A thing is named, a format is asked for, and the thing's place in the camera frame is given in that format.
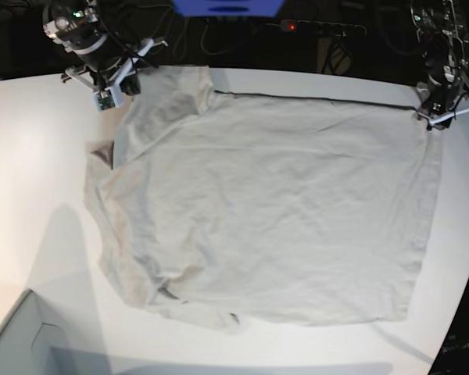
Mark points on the black power strip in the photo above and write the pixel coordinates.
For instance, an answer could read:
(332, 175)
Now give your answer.
(319, 28)

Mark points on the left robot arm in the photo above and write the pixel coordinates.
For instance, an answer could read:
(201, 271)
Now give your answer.
(442, 34)

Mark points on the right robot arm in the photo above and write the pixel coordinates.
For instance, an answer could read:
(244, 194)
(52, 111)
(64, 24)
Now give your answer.
(79, 23)

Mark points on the beige t-shirt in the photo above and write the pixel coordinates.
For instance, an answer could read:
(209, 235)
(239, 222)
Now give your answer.
(215, 207)

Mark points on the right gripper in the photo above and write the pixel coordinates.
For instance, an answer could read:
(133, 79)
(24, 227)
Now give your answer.
(108, 74)

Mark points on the blue box at top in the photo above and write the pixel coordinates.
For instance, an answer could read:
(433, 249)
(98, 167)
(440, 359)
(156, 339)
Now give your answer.
(211, 8)

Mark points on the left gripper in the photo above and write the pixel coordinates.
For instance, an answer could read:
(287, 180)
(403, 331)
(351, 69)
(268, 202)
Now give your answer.
(442, 104)

